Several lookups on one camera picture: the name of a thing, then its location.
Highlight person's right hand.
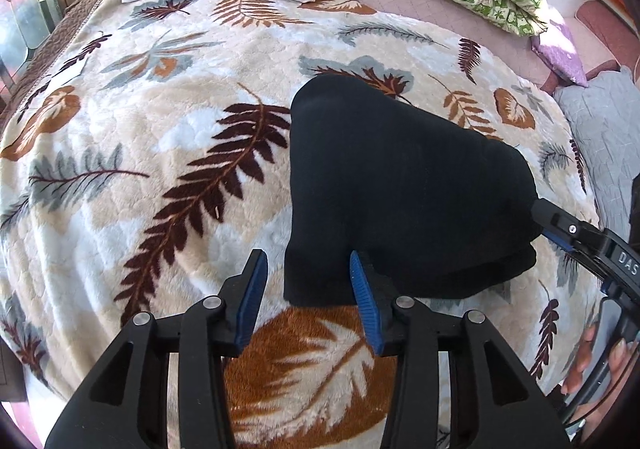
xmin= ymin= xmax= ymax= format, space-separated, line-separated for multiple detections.
xmin=560 ymin=324 xmax=640 ymax=400

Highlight pink bed sheet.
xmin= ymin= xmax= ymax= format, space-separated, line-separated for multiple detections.
xmin=315 ymin=0 xmax=558 ymax=97

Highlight grey quilted blanket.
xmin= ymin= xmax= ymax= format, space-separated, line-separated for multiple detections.
xmin=555 ymin=65 xmax=640 ymax=250

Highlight pink padded headboard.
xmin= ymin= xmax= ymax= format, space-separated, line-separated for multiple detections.
xmin=575 ymin=0 xmax=640 ymax=77

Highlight purple flowered pillow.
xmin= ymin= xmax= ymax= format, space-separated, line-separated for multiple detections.
xmin=531 ymin=19 xmax=591 ymax=87

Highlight brown quilted bedspread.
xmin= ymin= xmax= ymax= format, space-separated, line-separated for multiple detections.
xmin=0 ymin=0 xmax=136 ymax=130

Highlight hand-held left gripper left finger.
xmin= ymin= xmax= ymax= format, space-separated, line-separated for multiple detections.
xmin=44 ymin=249 xmax=269 ymax=449

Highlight black pants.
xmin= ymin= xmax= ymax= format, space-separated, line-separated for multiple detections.
xmin=283 ymin=74 xmax=543 ymax=308

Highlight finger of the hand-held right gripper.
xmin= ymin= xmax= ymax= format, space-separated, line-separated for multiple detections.
xmin=542 ymin=228 xmax=607 ymax=282
xmin=530 ymin=198 xmax=601 ymax=242

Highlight leaf print plush blanket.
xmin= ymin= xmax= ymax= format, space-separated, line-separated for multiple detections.
xmin=0 ymin=0 xmax=603 ymax=449

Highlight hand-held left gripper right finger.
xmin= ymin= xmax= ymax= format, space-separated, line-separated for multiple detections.
xmin=349 ymin=250 xmax=571 ymax=449

